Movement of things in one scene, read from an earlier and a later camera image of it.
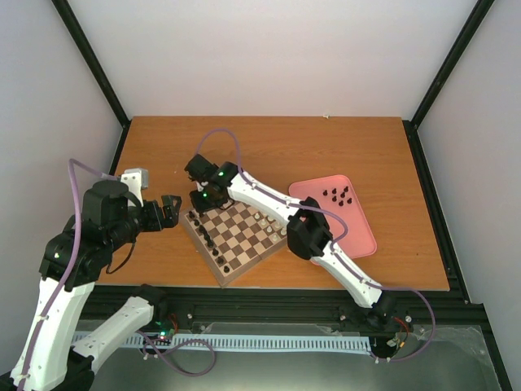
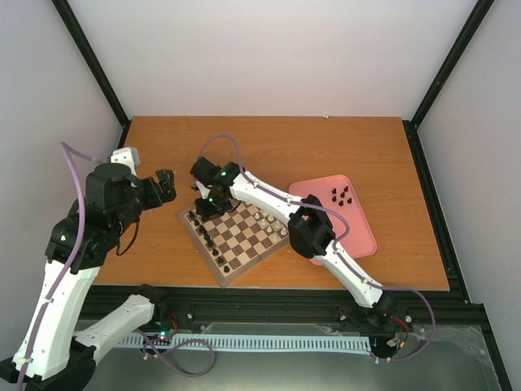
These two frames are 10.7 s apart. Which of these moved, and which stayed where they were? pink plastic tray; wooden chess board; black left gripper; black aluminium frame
Moved: black left gripper
Stayed: pink plastic tray; wooden chess board; black aluminium frame
